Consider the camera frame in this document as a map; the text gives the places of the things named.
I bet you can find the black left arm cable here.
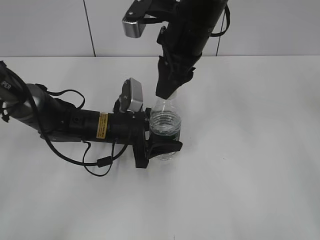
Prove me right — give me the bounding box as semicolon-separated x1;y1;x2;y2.
0;62;131;177

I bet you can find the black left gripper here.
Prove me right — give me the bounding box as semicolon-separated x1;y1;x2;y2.
109;100;183;169

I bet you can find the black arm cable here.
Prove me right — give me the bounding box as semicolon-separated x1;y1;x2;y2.
209;4;231;37
0;62;131;177

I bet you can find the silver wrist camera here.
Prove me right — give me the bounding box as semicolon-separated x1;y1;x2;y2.
118;77;144;113
121;0;166;39

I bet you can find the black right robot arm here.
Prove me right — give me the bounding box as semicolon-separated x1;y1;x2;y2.
146;0;230;99

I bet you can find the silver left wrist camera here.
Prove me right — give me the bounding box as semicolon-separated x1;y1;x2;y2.
118;77;144;113

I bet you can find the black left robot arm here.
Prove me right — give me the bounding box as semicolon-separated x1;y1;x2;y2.
0;62;183;169

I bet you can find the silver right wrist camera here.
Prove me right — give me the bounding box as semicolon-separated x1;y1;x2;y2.
121;0;166;39

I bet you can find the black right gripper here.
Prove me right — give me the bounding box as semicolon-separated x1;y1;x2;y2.
155;22;203;98

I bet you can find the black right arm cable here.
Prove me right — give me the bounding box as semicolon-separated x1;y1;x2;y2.
209;4;231;37

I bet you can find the white green bottle cap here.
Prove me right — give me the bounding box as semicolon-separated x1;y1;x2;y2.
163;91;177;101

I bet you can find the clear water bottle green label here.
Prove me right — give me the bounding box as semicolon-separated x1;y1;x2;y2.
148;91;183;162

